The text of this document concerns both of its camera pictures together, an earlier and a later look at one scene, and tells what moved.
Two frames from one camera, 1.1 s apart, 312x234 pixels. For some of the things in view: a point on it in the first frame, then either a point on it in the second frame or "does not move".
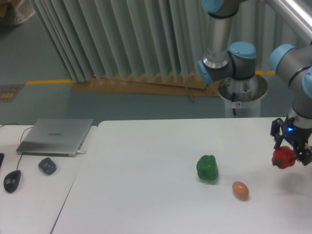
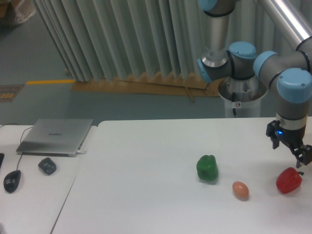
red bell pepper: (283, 157) → (288, 180)
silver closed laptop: (60, 137) does not move
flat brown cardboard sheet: (150, 84) does not move
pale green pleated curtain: (100, 40) does not move
